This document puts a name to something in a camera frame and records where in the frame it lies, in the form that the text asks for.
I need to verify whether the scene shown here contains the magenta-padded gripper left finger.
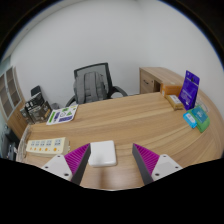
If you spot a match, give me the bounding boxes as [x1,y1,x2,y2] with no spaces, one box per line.
[41,142,92,186]

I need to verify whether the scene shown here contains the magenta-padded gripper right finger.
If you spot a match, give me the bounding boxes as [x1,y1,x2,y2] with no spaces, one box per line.
[131,142,184,186]

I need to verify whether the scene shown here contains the white charger block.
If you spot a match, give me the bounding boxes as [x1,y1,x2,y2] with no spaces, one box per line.
[87,139,119,168]

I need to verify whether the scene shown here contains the cream power strip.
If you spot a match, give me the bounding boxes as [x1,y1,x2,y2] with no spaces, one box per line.
[25,136,71,158]

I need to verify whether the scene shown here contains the printed paper sheet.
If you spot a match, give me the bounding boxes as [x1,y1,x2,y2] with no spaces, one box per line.
[45,103,80,127]

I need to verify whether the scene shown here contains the blue packet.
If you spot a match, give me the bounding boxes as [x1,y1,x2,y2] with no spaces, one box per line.
[182,111,199,130]

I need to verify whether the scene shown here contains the black sofa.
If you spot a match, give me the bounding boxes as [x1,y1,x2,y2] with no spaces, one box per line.
[0,127,20,161]

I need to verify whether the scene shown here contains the green packet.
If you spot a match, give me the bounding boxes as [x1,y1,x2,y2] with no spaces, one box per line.
[190,104,211,134]

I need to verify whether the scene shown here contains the large dark cardboard box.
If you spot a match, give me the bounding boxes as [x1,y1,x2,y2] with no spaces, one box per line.
[25,91,54,125]

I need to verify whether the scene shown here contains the small yellow box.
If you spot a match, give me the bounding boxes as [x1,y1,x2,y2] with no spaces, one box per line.
[165,94,185,111]

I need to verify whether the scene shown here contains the wooden cabinet with glass doors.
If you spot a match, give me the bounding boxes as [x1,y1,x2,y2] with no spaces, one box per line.
[0,65,26,131]

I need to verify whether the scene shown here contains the orange box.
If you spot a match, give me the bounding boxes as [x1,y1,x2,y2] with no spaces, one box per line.
[159,82,184,99]

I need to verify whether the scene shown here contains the purple package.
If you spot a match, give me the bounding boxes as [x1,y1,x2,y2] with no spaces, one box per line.
[177,69,201,111]

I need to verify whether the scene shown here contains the grey backpack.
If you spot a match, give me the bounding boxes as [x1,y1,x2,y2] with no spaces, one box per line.
[72,70,110,105]

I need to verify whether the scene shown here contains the wooden drawer side desk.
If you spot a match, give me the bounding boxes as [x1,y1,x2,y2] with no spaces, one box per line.
[138,66,188,96]

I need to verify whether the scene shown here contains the black mesh office chair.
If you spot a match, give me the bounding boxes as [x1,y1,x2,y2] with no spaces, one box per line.
[64,62,129,108]

